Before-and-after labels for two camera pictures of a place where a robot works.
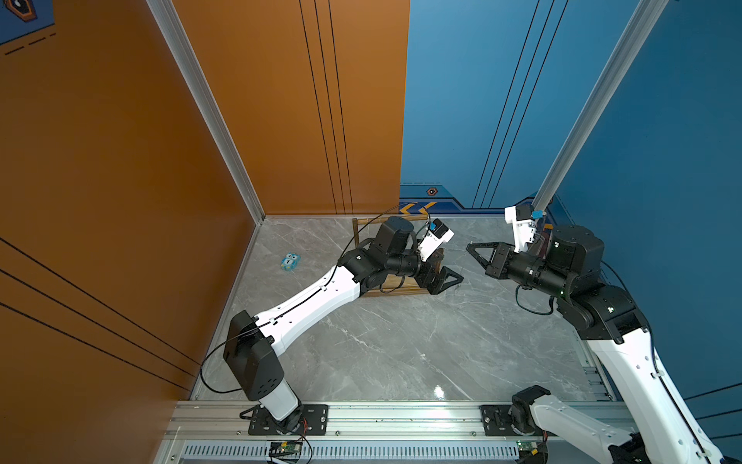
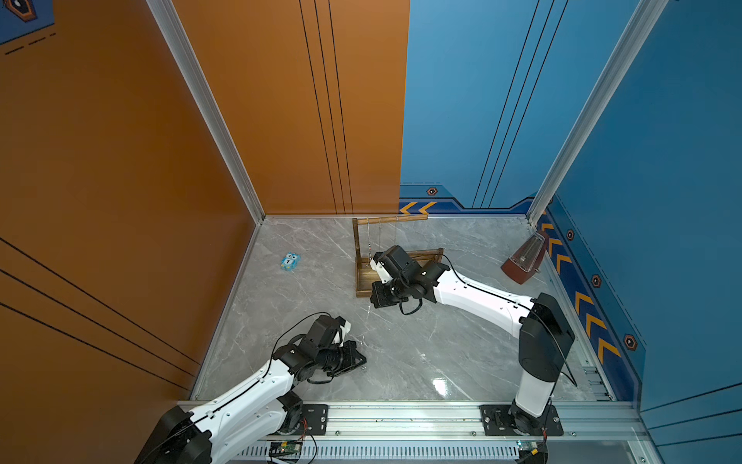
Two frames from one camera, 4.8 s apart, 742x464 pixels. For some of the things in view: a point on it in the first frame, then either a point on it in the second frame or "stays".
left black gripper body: x=422 y=277 -> x=331 y=360
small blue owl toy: x=290 y=261 stays
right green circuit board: x=527 y=446 stays
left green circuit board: x=285 y=447 stays
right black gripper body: x=508 y=265 -> x=390 y=292
